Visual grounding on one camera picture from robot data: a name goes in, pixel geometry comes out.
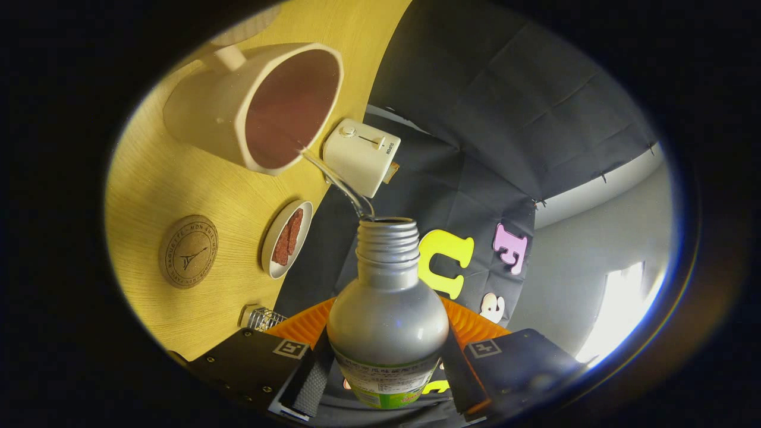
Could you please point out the silver juice bottle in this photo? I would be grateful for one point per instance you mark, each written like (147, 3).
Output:
(386, 321)

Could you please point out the bright ceiling light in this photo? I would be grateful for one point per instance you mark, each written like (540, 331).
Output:
(624, 309)

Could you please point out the black backdrop cloth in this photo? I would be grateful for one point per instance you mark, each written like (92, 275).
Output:
(475, 89)

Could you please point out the wooden table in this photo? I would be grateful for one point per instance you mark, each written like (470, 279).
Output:
(154, 178)

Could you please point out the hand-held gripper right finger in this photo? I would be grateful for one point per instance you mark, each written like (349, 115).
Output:
(461, 380)

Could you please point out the toasted bread slice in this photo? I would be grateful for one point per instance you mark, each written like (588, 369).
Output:
(392, 173)

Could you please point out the reddish brown meat slice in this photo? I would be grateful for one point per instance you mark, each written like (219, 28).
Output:
(280, 246)
(295, 229)

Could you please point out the white toaster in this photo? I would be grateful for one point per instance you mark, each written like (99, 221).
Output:
(357, 154)

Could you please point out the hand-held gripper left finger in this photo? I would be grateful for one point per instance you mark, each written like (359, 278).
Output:
(309, 380)

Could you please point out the white oval plate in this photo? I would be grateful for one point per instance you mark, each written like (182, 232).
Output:
(304, 226)

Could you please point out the round cork coaster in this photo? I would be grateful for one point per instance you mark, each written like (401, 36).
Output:
(188, 252)

